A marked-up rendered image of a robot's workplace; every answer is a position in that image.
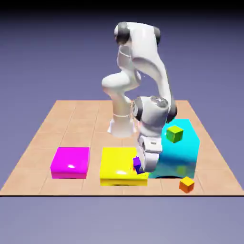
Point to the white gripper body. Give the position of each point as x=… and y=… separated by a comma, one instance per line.
x=151, y=160

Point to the small purple cube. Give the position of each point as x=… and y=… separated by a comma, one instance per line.
x=136, y=162

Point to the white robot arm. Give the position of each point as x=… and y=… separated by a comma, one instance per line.
x=148, y=57

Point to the small green cube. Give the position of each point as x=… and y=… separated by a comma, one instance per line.
x=174, y=133

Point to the small orange cube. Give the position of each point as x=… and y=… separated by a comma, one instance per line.
x=186, y=184

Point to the large cyan box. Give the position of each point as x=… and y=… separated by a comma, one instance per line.
x=179, y=156

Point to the large yellow box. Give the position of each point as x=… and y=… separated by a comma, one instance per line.
x=118, y=165

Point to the large magenta box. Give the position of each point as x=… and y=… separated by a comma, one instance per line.
x=70, y=162

